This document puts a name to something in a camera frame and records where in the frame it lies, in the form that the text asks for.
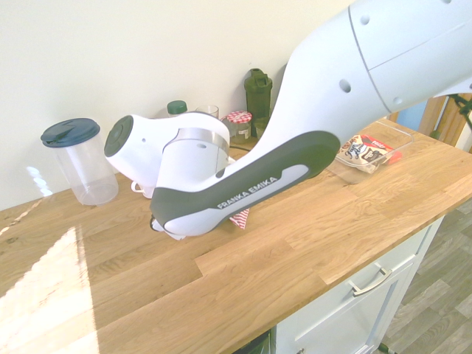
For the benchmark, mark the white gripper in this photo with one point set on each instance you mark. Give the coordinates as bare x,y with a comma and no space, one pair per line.
174,236

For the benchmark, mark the red striped potato chip bag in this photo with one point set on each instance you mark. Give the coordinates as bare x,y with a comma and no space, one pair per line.
240,219

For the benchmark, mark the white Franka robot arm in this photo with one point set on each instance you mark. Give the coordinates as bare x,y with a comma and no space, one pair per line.
295,121

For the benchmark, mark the clear plastic container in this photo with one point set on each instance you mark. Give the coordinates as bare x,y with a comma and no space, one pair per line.
368,155

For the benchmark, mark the brown red snack bag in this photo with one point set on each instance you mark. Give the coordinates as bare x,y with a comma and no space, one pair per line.
368,151

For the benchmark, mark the white ceramic mug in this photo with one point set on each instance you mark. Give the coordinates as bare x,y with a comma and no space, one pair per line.
142,190

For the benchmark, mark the clear pitcher dark blue lid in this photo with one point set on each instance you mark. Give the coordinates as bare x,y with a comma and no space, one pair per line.
83,162

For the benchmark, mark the glass jar red checkered lid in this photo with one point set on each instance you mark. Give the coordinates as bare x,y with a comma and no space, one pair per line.
240,127

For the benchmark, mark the clear bottle green cap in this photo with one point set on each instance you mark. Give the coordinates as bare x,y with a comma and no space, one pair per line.
177,108

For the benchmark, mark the clear drinking glass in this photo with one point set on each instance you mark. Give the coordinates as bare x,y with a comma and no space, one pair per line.
207,110

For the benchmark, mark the dark green shaker bottle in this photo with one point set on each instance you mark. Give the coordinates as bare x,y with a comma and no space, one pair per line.
258,94

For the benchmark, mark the white kitchen cabinet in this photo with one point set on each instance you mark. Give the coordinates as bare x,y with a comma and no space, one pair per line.
354,309

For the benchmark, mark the wooden door frame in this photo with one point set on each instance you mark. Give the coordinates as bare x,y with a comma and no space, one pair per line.
439,118

